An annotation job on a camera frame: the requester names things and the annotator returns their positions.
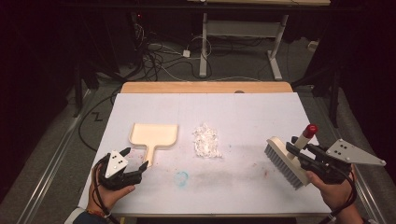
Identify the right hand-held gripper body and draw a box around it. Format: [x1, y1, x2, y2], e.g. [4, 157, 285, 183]
[298, 138, 388, 186]

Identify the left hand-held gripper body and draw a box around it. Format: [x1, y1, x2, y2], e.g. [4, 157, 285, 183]
[98, 149, 144, 191]

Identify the white brush with red-tipped handle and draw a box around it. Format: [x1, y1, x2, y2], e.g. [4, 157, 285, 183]
[263, 123, 319, 190]

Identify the person's left hand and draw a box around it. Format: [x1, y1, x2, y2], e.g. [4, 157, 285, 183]
[87, 162, 136, 217]

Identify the person's right hand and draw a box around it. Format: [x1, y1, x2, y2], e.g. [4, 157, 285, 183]
[304, 169, 357, 213]

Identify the cream plastic dustpan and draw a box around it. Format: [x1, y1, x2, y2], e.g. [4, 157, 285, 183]
[128, 122, 179, 168]

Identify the black metal stand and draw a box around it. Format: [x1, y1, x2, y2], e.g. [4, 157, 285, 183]
[291, 59, 344, 129]
[71, 55, 101, 119]

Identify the pile of white paper scraps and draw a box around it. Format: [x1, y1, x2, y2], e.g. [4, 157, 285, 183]
[191, 122, 223, 160]

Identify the white table cover sheet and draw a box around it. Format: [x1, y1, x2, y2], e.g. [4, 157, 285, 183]
[78, 92, 332, 216]

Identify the wooden table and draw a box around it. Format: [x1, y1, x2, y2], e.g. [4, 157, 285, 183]
[110, 80, 332, 218]

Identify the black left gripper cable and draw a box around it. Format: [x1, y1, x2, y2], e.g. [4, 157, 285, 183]
[92, 154, 121, 224]

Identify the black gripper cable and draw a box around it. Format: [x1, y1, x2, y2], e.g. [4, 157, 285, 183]
[92, 154, 121, 224]
[319, 166, 359, 224]

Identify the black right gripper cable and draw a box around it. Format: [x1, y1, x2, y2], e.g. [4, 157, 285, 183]
[319, 166, 359, 224]

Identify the metal floor rail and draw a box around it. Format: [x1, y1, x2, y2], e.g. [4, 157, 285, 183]
[15, 89, 96, 224]
[311, 92, 389, 224]

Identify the black floor cable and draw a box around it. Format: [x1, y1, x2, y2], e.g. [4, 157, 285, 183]
[77, 88, 123, 153]

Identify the beaded bracelet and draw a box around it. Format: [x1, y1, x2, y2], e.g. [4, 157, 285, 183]
[86, 209, 110, 219]

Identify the tangle of floor cables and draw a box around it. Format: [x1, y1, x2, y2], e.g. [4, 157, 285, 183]
[130, 12, 265, 82]

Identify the white metal desk frame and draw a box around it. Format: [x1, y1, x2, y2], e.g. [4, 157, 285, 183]
[186, 0, 332, 81]

